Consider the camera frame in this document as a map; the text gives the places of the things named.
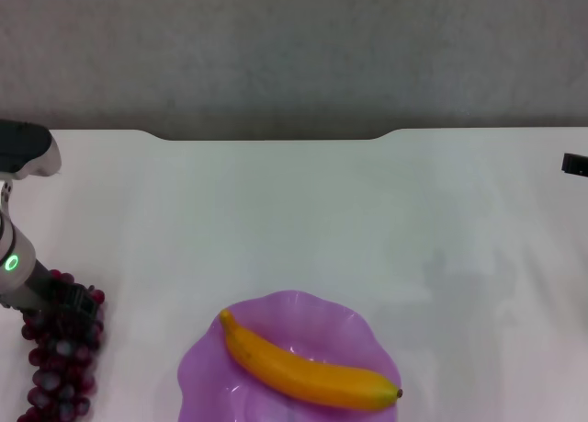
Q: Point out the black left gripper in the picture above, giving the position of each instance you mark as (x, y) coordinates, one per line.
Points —
(48, 295)

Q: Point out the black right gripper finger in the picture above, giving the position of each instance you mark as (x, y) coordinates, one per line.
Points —
(576, 164)

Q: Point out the dark red grape bunch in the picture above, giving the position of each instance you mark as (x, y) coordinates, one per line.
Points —
(59, 362)

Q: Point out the yellow banana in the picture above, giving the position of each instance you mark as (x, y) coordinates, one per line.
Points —
(298, 371)

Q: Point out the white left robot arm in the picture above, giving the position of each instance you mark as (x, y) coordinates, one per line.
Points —
(18, 265)

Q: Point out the purple wavy plastic plate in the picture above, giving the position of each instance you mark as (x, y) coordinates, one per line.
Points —
(285, 316)

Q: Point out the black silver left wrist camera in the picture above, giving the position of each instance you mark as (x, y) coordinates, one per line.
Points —
(23, 146)

